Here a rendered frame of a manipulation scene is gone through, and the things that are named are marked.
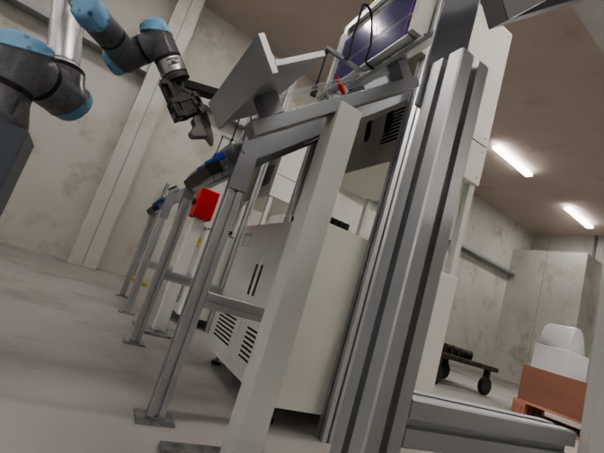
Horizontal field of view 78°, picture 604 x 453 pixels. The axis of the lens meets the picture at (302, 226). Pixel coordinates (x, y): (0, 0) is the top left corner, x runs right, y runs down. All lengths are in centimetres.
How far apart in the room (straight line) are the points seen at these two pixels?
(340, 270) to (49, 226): 442
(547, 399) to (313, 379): 273
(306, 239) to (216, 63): 538
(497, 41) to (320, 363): 148
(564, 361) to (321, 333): 622
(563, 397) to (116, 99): 555
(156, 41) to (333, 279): 84
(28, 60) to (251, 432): 97
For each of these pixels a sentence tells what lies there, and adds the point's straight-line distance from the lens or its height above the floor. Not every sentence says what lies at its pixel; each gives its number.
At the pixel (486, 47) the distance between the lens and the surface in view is 187.
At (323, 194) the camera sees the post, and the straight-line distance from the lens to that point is 80.
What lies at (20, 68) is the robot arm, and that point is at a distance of 115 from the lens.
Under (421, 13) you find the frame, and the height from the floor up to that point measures 147.
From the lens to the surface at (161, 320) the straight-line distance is 208.
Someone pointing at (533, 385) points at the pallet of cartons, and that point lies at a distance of 374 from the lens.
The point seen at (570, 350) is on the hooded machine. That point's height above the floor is 85.
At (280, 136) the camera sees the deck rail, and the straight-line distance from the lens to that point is 112.
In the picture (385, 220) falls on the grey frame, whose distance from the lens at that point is 124.
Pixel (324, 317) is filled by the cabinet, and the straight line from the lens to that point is 118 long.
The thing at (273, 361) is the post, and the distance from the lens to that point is 78.
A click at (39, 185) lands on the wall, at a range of 528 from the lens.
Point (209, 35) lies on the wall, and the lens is 619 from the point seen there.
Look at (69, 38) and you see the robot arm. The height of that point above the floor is 87.
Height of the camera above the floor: 37
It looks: 11 degrees up
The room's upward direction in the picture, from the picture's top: 17 degrees clockwise
